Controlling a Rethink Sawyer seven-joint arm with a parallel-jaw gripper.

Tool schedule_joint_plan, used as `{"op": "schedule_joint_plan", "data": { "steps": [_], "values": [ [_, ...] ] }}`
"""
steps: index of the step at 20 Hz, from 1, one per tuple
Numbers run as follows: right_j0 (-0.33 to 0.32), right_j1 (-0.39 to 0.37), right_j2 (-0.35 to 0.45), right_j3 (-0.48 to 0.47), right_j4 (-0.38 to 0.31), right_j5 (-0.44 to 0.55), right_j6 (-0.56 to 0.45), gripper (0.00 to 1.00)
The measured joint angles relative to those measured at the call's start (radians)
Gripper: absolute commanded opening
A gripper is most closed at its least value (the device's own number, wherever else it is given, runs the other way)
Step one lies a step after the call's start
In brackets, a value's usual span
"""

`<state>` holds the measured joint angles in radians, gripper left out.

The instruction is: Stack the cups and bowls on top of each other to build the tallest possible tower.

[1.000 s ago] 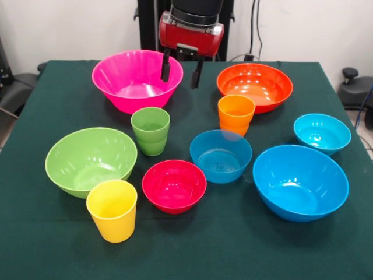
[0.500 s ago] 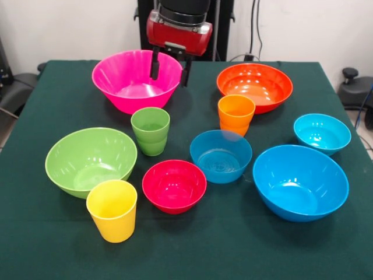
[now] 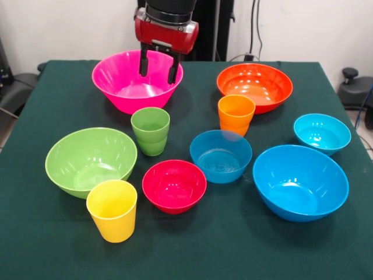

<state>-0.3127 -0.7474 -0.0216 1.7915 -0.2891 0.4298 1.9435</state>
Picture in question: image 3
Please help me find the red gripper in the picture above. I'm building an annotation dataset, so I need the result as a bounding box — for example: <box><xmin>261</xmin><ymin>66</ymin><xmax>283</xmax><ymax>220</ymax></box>
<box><xmin>134</xmin><ymin>16</ymin><xmax>200</xmax><ymax>85</ymax></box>

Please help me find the green cup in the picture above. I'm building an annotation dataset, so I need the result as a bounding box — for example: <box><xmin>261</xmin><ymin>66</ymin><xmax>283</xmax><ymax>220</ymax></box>
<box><xmin>130</xmin><ymin>107</ymin><xmax>171</xmax><ymax>157</ymax></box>

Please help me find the large pink bowl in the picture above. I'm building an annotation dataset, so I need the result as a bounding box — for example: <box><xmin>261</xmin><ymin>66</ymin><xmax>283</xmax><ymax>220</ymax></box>
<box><xmin>92</xmin><ymin>49</ymin><xmax>184</xmax><ymax>116</ymax></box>

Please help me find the orange cup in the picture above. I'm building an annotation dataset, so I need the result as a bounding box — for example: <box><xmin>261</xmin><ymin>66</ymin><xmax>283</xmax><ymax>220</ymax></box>
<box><xmin>217</xmin><ymin>94</ymin><xmax>256</xmax><ymax>138</ymax></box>

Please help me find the orange-red bowl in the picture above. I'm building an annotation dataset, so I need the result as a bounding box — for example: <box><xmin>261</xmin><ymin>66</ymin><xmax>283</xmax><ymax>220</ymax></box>
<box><xmin>216</xmin><ymin>62</ymin><xmax>294</xmax><ymax>115</ymax></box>

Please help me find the ribbed blue bowl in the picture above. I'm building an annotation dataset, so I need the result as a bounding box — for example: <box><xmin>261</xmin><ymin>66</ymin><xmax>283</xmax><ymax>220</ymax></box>
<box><xmin>189</xmin><ymin>129</ymin><xmax>253</xmax><ymax>184</ymax></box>

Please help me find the green bowl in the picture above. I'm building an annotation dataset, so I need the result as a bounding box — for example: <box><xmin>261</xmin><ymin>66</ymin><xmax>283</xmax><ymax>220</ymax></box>
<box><xmin>44</xmin><ymin>127</ymin><xmax>138</xmax><ymax>200</ymax></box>

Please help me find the small red bowl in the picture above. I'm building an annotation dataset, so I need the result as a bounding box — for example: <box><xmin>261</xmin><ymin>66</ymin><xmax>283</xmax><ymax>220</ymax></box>
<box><xmin>142</xmin><ymin>159</ymin><xmax>207</xmax><ymax>215</ymax></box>

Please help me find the dark equipment box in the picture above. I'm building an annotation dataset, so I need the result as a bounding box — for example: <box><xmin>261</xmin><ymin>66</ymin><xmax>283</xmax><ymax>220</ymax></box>
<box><xmin>0</xmin><ymin>37</ymin><xmax>14</xmax><ymax>87</ymax></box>

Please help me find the yellow cup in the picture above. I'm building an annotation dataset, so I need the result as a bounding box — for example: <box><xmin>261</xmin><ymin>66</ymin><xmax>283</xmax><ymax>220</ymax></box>
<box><xmin>86</xmin><ymin>179</ymin><xmax>138</xmax><ymax>244</ymax></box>

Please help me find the small turquoise bowl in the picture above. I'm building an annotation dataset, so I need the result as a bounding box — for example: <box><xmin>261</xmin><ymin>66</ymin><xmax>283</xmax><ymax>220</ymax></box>
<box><xmin>293</xmin><ymin>113</ymin><xmax>352</xmax><ymax>156</ymax></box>

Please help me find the dark green table cloth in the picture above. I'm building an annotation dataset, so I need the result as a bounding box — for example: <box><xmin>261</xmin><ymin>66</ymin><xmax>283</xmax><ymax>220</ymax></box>
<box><xmin>0</xmin><ymin>59</ymin><xmax>373</xmax><ymax>280</ymax></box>

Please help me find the large blue bowl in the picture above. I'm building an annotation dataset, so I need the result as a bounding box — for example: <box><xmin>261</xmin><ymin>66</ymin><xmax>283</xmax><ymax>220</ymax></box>
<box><xmin>252</xmin><ymin>144</ymin><xmax>350</xmax><ymax>223</ymax></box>

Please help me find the black hanging cable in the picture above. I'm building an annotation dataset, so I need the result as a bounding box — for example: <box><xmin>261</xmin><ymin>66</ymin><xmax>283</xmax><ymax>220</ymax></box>
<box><xmin>249</xmin><ymin>0</ymin><xmax>265</xmax><ymax>61</ymax></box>

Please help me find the black pedestal foot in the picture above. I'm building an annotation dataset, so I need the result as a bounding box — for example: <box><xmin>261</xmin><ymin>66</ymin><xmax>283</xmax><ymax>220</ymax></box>
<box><xmin>337</xmin><ymin>67</ymin><xmax>373</xmax><ymax>109</ymax></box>
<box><xmin>0</xmin><ymin>62</ymin><xmax>47</xmax><ymax>117</ymax></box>

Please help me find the blue cable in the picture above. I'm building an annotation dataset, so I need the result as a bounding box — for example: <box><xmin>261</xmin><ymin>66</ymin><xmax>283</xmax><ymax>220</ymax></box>
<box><xmin>353</xmin><ymin>83</ymin><xmax>373</xmax><ymax>130</ymax></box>

